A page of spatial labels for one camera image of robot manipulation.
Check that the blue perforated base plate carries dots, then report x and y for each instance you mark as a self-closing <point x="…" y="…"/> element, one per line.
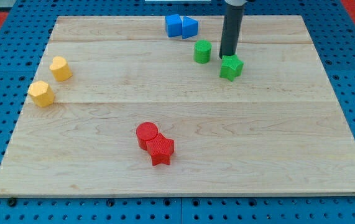
<point x="23" y="38"/>

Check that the blue triangle block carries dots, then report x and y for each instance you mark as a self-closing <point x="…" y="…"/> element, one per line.
<point x="189" y="27"/>

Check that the yellow heart block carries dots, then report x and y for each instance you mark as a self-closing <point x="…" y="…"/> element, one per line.
<point x="60" y="69"/>

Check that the blue cube block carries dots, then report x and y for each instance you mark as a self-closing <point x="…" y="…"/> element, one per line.
<point x="173" y="25"/>

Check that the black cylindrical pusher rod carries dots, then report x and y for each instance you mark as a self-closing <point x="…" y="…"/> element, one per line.
<point x="231" y="27"/>

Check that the red star block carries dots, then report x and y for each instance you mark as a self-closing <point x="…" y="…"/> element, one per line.
<point x="160" y="149"/>

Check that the red cylinder block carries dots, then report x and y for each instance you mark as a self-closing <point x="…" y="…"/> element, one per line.
<point x="146" y="131"/>

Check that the yellow hexagon block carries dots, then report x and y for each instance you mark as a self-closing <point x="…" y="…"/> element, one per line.
<point x="41" y="93"/>

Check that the green cylinder block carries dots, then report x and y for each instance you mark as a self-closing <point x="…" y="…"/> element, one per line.
<point x="202" y="51"/>

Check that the wooden board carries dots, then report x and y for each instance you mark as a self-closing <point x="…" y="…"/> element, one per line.
<point x="277" y="130"/>

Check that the green star block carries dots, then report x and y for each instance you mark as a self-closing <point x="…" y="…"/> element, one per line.
<point x="231" y="67"/>

